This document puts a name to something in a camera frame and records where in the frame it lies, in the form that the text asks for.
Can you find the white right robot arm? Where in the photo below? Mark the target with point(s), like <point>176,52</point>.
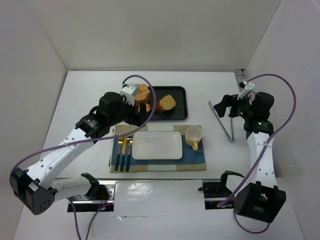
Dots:
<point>259,197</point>

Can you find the gold spoon green handle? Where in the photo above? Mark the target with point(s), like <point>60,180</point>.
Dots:
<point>128,159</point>

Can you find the large orange flower bread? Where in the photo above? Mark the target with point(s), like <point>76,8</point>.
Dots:
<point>143,95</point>

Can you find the metal tongs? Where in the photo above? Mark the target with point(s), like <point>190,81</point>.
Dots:
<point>226,125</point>

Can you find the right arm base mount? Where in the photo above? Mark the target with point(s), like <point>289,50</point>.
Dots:
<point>216,191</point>

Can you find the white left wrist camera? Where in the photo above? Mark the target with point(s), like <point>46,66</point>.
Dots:
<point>129,92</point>

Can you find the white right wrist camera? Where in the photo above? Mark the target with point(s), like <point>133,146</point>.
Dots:
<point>246,87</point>

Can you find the aluminium frame rail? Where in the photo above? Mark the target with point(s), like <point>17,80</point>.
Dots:
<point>239,76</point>

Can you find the tan sliced bread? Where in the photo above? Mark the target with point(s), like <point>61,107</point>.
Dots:
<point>167,102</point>

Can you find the gold knife green handle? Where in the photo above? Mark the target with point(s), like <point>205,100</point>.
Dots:
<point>123,151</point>

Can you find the black baking tray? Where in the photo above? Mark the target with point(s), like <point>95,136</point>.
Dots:
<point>181,108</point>

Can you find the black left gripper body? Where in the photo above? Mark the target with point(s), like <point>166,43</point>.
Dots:
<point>136,113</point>

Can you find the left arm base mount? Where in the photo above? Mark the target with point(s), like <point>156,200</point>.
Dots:
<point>100,195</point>

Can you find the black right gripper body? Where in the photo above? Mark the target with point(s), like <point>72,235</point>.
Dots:
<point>233,105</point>

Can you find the yellow cup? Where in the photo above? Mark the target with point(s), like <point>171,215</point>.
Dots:
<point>193,136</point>

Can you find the white rectangular plate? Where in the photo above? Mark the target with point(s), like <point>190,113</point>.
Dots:
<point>157,145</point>

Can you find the small round orange bun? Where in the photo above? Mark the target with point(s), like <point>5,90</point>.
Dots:
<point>148,108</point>

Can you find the dark brown bread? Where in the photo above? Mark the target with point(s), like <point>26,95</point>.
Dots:
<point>162,110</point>

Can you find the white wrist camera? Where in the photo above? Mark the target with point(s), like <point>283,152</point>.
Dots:
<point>129,92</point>
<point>246,87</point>

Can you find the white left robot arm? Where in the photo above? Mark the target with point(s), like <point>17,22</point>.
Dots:
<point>36,186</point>

